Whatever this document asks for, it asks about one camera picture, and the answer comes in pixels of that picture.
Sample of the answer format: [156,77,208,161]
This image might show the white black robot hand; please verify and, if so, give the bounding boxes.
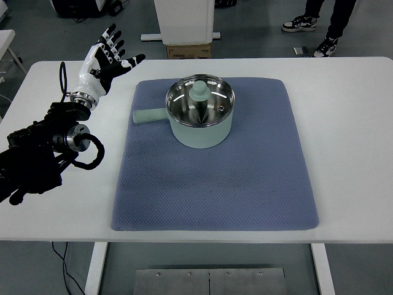
[70,23,146,110]

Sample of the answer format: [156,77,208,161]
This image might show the green pot with handle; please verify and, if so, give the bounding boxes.
[132,74,235,149]

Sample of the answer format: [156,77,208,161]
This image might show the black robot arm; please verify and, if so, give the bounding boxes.
[1,99,105,205]

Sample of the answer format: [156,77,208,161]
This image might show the black equipment on floor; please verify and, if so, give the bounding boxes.
[50,0,124,18]

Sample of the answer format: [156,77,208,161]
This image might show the cardboard box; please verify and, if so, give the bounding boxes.
[166,44,211,60]

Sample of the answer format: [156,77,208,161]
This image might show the white side table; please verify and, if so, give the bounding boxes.
[0,29,28,75]

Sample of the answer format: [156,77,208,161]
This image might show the blue quilted mat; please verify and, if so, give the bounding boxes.
[111,77,319,231]

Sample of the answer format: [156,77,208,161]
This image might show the grey floor plate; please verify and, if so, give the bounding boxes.
[293,46,316,57]

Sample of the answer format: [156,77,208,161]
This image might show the person in black pants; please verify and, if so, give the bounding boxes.
[281,0,359,58]

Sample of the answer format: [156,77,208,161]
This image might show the white pedestal column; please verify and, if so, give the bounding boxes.
[141,0,221,45]

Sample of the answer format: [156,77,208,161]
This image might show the black floor cable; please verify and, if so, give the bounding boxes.
[50,241,85,295]

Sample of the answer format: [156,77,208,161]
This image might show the metal base plate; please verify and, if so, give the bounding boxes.
[133,268,287,294]

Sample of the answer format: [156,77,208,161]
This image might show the white table frame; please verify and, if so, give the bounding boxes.
[84,242,336,294]

